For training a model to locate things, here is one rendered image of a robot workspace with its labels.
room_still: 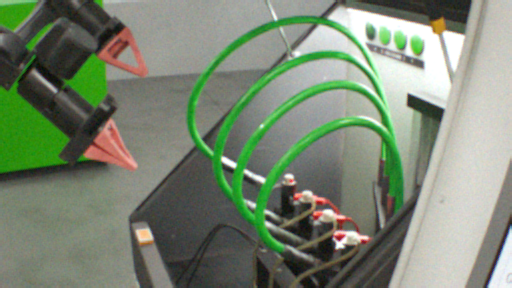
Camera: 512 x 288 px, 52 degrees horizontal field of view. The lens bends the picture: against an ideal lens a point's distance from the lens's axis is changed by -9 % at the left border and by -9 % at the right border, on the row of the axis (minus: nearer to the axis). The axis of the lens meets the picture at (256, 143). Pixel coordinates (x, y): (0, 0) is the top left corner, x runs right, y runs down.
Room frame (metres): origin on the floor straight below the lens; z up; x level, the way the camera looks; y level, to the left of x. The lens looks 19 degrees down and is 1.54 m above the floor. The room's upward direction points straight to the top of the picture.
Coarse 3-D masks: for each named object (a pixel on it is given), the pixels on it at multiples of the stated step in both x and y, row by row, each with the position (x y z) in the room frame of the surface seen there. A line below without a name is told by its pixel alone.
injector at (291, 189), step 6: (288, 186) 0.95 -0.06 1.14; (294, 186) 0.95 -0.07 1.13; (282, 192) 0.96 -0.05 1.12; (288, 192) 0.95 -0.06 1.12; (294, 192) 0.96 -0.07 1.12; (282, 198) 0.96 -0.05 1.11; (288, 198) 0.95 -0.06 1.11; (282, 204) 0.96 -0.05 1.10; (288, 204) 0.95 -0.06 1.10; (270, 210) 0.95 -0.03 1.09; (276, 210) 0.95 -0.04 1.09; (282, 210) 0.96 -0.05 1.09; (288, 210) 0.95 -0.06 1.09; (294, 210) 0.96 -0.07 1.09; (282, 216) 0.95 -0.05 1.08; (288, 216) 0.95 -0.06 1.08; (294, 216) 0.96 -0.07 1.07; (288, 264) 0.96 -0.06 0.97
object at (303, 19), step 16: (304, 16) 0.97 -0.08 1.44; (256, 32) 0.94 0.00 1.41; (352, 32) 1.00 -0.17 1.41; (224, 48) 0.93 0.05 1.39; (368, 64) 1.02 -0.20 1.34; (192, 96) 0.91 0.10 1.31; (192, 112) 0.90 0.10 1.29; (192, 128) 0.90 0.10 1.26; (384, 144) 1.03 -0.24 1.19; (384, 160) 1.02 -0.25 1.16
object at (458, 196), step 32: (480, 0) 0.65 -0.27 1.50; (480, 32) 0.64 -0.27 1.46; (480, 64) 0.61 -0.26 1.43; (448, 96) 0.65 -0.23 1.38; (480, 96) 0.60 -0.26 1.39; (448, 128) 0.64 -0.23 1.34; (480, 128) 0.58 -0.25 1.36; (448, 160) 0.61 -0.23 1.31; (480, 160) 0.56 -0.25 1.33; (448, 192) 0.59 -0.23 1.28; (480, 192) 0.55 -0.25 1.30; (416, 224) 0.63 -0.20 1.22; (448, 224) 0.57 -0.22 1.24; (480, 224) 0.53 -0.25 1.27; (416, 256) 0.60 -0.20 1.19; (448, 256) 0.55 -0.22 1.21
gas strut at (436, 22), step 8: (424, 0) 0.68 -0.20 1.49; (432, 0) 0.67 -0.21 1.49; (432, 8) 0.67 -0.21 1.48; (432, 16) 0.68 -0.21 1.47; (440, 16) 0.68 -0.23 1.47; (432, 24) 0.68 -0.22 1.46; (440, 24) 0.68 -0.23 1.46; (432, 32) 0.69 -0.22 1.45; (440, 32) 0.68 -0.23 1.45; (440, 40) 0.69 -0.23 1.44; (448, 56) 0.69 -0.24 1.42; (448, 64) 0.69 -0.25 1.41; (448, 72) 0.70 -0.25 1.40
